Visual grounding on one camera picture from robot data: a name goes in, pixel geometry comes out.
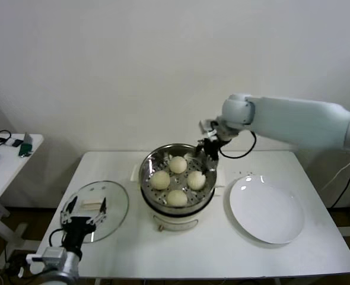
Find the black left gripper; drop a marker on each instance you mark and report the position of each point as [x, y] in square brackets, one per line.
[78, 227]

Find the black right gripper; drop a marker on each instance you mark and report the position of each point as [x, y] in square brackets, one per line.
[213, 148]

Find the white steamed baozi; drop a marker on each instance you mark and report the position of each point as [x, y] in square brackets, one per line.
[178, 164]
[196, 180]
[176, 198]
[159, 180]

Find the round glass lid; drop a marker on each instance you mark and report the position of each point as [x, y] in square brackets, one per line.
[115, 202]

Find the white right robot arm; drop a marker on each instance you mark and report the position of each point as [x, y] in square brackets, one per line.
[296, 121]

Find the perforated steel steamer basket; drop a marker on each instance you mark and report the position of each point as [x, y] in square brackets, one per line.
[151, 166]

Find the dark crumb cluster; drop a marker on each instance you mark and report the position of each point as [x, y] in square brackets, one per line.
[239, 172]

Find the white electric cooker base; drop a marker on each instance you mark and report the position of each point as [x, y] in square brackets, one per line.
[175, 221]

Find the large white plate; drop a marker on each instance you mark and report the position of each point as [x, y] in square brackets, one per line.
[267, 207]

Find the white side table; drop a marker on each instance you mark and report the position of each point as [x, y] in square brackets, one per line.
[3, 178]

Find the small white black gadget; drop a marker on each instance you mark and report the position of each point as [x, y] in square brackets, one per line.
[9, 142]

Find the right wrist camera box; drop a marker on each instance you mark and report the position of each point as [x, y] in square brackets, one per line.
[206, 125]

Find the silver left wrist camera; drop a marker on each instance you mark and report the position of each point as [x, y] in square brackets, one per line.
[54, 255]

